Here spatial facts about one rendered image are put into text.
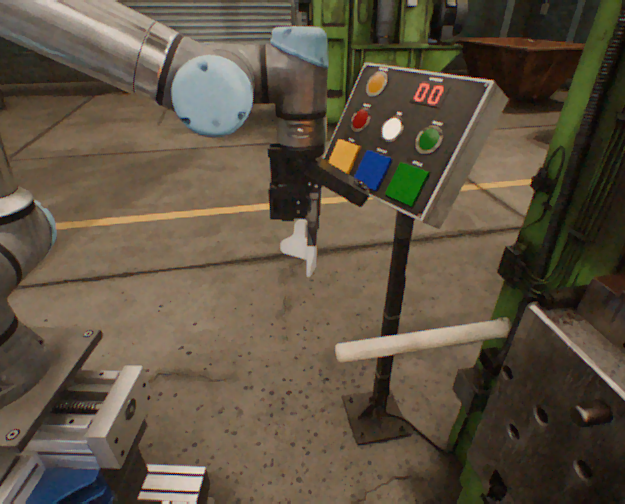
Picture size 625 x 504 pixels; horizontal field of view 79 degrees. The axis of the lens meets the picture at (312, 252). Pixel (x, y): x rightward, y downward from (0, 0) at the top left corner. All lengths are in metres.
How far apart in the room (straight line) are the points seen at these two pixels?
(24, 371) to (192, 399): 1.03
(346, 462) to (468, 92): 1.19
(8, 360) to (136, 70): 0.47
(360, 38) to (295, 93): 4.57
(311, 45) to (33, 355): 0.61
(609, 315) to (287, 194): 0.49
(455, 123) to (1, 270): 0.79
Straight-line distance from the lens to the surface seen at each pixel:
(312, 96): 0.56
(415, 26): 5.38
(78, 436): 0.74
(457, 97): 0.83
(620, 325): 0.68
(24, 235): 0.75
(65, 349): 0.79
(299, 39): 0.54
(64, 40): 0.46
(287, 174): 0.61
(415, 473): 1.51
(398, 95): 0.91
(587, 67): 0.90
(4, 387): 0.74
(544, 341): 0.69
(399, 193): 0.80
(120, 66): 0.44
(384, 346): 0.94
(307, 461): 1.49
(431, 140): 0.81
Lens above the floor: 1.31
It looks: 33 degrees down
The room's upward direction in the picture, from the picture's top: straight up
